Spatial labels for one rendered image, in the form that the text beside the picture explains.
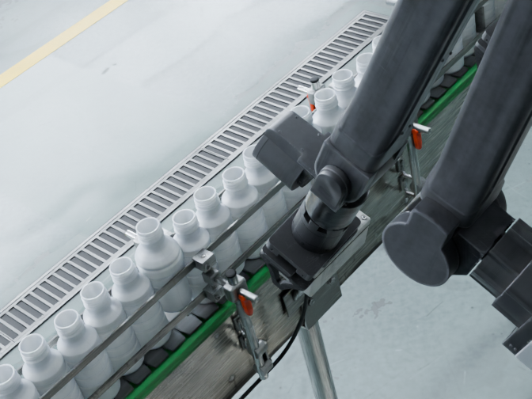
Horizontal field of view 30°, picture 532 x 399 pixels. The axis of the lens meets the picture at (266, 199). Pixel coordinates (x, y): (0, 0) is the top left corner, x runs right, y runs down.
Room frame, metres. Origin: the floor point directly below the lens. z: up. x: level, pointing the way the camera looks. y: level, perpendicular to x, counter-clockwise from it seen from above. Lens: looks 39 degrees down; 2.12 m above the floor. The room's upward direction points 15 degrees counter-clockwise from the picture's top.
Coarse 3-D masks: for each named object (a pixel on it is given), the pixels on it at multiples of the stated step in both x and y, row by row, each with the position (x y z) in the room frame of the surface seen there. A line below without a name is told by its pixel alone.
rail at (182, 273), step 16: (480, 32) 1.62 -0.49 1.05; (464, 48) 1.59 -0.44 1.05; (448, 64) 1.55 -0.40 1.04; (272, 192) 1.24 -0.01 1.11; (256, 208) 1.22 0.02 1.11; (240, 224) 1.19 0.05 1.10; (224, 240) 1.17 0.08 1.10; (240, 256) 1.18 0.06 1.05; (224, 272) 1.15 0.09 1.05; (144, 304) 1.06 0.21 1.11; (192, 304) 1.11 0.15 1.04; (128, 320) 1.04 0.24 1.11; (176, 320) 1.08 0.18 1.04; (112, 336) 1.02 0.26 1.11; (160, 336) 1.06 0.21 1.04; (96, 352) 1.00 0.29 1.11; (144, 352) 1.04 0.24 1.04; (80, 368) 0.98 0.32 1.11; (128, 368) 1.02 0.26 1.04; (64, 384) 0.96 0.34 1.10; (112, 384) 1.00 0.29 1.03
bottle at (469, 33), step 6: (474, 18) 1.63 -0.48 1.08; (468, 24) 1.62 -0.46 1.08; (474, 24) 1.63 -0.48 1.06; (468, 30) 1.62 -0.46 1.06; (474, 30) 1.63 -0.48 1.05; (462, 36) 1.62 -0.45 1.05; (468, 36) 1.62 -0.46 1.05; (474, 36) 1.63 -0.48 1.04; (462, 42) 1.62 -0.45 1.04; (468, 42) 1.62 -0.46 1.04; (468, 54) 1.62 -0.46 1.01
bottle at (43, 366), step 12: (36, 336) 1.01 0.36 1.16; (24, 348) 1.00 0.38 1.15; (36, 348) 1.01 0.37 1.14; (48, 348) 0.99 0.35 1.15; (24, 360) 0.98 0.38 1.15; (36, 360) 0.97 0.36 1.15; (48, 360) 0.98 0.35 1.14; (60, 360) 0.99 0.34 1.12; (24, 372) 0.98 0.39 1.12; (36, 372) 0.97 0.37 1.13; (48, 372) 0.97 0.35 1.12; (60, 372) 0.97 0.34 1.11; (36, 384) 0.96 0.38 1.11; (48, 384) 0.96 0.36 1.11; (72, 384) 0.98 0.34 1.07; (60, 396) 0.96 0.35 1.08; (72, 396) 0.97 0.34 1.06
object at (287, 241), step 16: (304, 208) 0.82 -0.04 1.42; (288, 224) 0.84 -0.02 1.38; (304, 224) 0.81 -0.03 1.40; (352, 224) 0.85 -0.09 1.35; (272, 240) 0.82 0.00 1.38; (288, 240) 0.82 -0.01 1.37; (304, 240) 0.81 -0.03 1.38; (320, 240) 0.80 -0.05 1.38; (336, 240) 0.80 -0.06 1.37; (288, 256) 0.81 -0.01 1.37; (304, 256) 0.81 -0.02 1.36; (320, 256) 0.81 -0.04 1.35; (304, 272) 0.79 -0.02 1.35
